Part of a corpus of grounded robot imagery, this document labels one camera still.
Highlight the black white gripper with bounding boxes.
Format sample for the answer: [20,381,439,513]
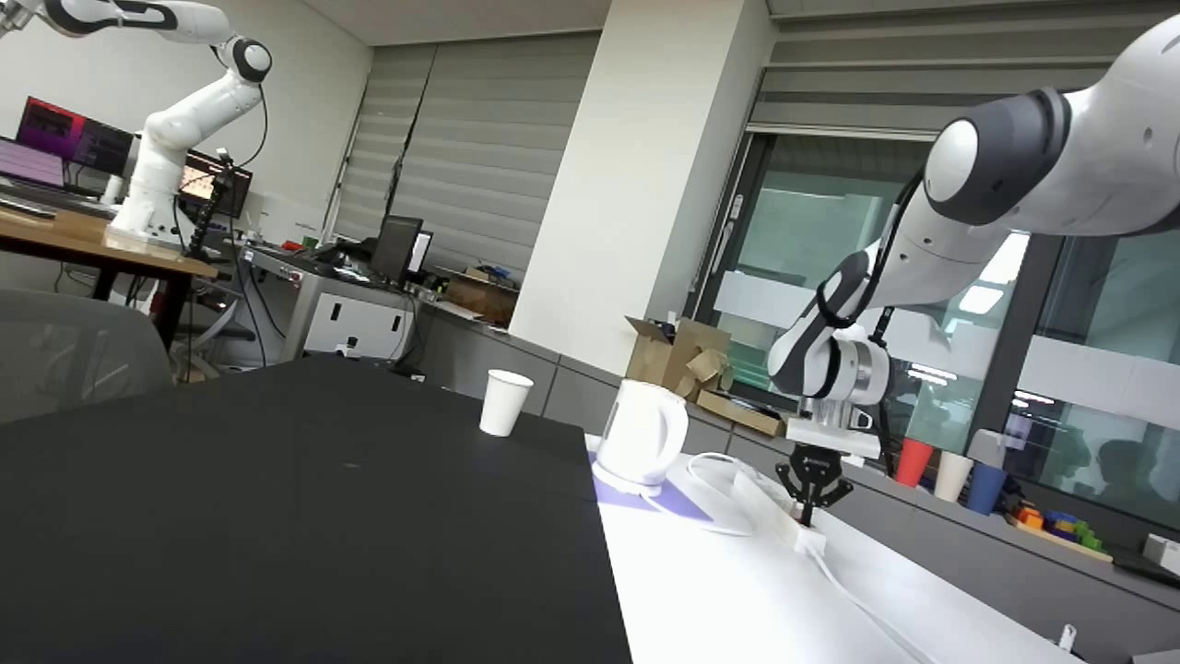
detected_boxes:
[775,418,881,523]

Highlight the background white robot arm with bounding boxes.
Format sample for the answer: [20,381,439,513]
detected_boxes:
[0,0,275,243]

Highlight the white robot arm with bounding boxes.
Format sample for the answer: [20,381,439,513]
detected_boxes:
[766,16,1180,405]

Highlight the red cup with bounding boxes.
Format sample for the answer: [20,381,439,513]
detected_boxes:
[894,438,935,486]

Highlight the white cup on ledge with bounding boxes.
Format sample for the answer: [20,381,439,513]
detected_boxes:
[935,454,973,503]

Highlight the purple mat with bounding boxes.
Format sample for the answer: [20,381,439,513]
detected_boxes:
[594,475,712,519]

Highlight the blue cup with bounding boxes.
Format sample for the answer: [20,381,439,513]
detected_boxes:
[968,465,1007,513]

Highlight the white electric kettle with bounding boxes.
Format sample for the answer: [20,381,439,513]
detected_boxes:
[597,381,690,486]

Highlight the cardboard box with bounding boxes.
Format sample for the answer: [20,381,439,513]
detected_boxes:
[629,319,785,438]

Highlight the white paper cup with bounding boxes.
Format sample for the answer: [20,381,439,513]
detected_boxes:
[480,369,534,438]

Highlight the white drawer cabinet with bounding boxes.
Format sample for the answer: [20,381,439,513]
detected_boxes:
[302,295,414,362]

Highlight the black divider panel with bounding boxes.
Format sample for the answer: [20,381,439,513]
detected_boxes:
[0,362,632,664]

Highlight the grey office chair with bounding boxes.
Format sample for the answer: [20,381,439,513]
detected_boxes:
[0,287,174,426]

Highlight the wooden desk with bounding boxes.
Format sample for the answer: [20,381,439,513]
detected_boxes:
[0,206,216,282]

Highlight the computer monitor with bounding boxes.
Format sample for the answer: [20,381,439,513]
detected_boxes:
[17,96,132,188]

